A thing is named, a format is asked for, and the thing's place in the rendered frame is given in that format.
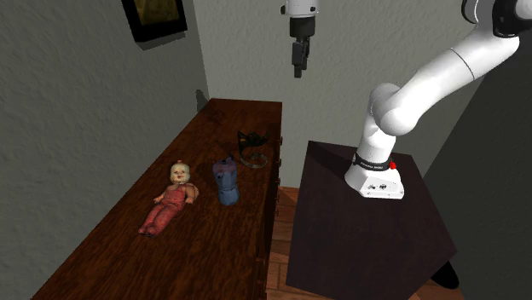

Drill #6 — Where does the dark framed wall picture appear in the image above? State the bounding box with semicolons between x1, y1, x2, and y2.
120;0;188;43

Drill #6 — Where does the dark wooden chest of drawers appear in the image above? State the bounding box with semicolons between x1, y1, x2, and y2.
29;97;284;300

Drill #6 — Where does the dark robot stand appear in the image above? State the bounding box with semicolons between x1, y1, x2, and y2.
285;140;458;300

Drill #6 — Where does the blue moka pot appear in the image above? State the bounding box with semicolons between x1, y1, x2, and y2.
211;154;241;207

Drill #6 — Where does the baby doll in red outfit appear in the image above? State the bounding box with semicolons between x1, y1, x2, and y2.
138;159;200;239

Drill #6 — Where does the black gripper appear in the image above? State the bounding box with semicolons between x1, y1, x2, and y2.
289;16;316;79

